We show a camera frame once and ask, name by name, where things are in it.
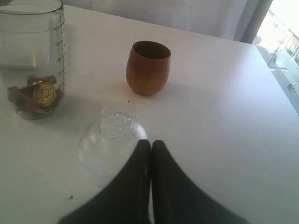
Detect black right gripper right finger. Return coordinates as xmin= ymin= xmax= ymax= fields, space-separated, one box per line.
xmin=151 ymin=140 xmax=247 ymax=224

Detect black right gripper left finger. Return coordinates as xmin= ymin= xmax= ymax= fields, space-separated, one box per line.
xmin=59 ymin=140 xmax=151 ymax=224

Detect gold candies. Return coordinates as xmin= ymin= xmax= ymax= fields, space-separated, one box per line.
xmin=7 ymin=75 xmax=64 ymax=116

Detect brown wooden cup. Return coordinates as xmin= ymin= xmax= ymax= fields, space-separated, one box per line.
xmin=126 ymin=41 xmax=171 ymax=96

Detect clear dome shaker lid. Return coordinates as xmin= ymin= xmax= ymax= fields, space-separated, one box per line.
xmin=78 ymin=100 xmax=148 ymax=188

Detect clear plastic shaker body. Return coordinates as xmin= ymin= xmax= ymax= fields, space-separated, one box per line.
xmin=0 ymin=0 xmax=66 ymax=120

